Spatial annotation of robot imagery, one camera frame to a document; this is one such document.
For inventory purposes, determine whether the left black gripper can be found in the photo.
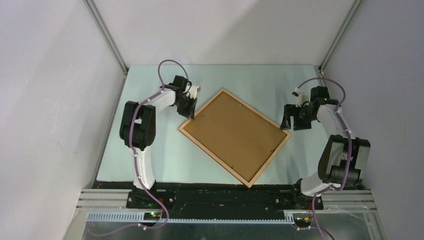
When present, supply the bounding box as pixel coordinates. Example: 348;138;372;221
175;94;198;121

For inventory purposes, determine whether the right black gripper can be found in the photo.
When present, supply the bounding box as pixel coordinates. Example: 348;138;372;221
279;104;318;131

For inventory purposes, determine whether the light wooden picture frame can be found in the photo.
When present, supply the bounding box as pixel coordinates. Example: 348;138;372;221
178;87;293;189

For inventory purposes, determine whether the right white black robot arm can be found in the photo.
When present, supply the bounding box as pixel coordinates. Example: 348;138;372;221
279;86;371;209

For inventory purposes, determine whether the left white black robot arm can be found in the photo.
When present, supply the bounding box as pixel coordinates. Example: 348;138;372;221
119;75;201;208

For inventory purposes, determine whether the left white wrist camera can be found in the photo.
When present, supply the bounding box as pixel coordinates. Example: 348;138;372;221
184;84;201;99

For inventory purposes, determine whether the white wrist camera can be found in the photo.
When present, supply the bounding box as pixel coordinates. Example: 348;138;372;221
292;87;308;108
184;84;201;99

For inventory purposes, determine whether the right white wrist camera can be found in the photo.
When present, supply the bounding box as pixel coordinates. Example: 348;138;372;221
292;87;308;108

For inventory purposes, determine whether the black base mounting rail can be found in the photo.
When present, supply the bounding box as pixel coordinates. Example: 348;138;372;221
126;182;324;221

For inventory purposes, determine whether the aluminium extrusion frame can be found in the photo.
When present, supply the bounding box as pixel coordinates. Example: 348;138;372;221
64;189;386;240

